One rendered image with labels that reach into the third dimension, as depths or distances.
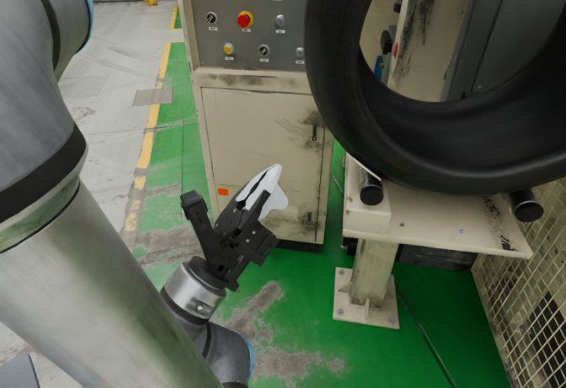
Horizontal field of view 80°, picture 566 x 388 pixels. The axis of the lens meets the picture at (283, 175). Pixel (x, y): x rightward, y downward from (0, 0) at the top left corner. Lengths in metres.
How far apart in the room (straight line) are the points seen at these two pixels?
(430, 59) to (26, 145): 0.88
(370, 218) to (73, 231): 0.57
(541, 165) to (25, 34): 0.66
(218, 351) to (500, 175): 0.55
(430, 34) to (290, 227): 1.04
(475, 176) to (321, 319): 1.05
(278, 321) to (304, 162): 0.67
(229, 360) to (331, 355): 0.88
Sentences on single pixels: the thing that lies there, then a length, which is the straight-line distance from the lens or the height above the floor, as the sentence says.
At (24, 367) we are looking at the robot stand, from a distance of 0.94.
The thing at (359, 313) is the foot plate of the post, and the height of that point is 0.01.
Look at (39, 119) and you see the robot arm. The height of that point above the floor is 1.24.
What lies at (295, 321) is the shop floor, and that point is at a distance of 1.53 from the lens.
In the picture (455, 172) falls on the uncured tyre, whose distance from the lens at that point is 0.65.
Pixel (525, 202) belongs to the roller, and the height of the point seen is 0.92.
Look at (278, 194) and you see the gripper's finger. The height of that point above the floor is 0.97.
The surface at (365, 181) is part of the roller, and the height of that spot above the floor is 0.92.
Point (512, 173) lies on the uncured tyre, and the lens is 0.68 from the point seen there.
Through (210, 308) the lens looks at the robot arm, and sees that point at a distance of 0.56.
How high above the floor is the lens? 1.31
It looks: 36 degrees down
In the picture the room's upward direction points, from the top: straight up
